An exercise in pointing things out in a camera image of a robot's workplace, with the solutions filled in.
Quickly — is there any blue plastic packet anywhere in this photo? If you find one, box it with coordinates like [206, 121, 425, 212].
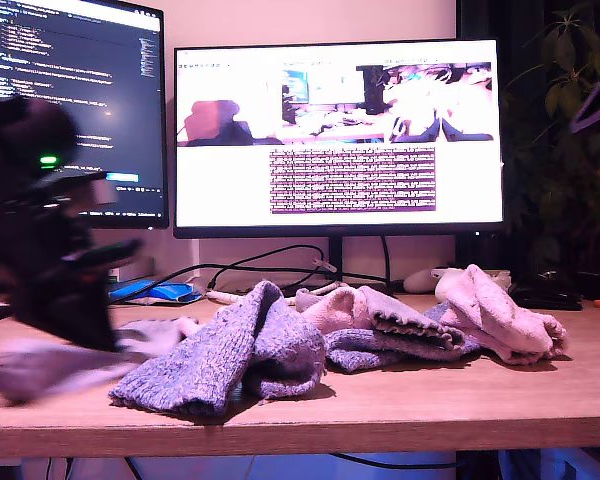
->
[108, 279, 204, 305]

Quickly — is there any green houseplant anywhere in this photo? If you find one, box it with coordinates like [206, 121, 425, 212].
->
[499, 2, 600, 286]

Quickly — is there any thin black cable loop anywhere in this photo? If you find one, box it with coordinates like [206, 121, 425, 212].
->
[207, 243, 329, 291]

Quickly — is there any black monitor with white screen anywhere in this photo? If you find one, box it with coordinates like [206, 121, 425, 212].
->
[173, 38, 506, 289]

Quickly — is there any black table leg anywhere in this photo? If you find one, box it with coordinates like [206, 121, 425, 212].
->
[455, 449, 501, 480]

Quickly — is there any blue knitted sock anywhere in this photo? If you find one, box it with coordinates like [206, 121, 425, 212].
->
[323, 299, 483, 375]
[107, 278, 330, 420]

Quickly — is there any white spiral cable wrap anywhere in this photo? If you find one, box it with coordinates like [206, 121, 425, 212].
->
[207, 281, 354, 307]

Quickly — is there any black monitor showing code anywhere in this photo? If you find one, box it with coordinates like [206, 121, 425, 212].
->
[0, 0, 170, 230]

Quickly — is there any grey sock with scalloped cuff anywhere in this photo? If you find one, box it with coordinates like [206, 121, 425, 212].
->
[0, 315, 204, 407]
[294, 284, 467, 352]

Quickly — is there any white game controller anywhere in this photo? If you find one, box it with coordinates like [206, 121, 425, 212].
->
[403, 267, 512, 295]

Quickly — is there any black case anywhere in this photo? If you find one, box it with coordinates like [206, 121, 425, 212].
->
[508, 283, 585, 312]

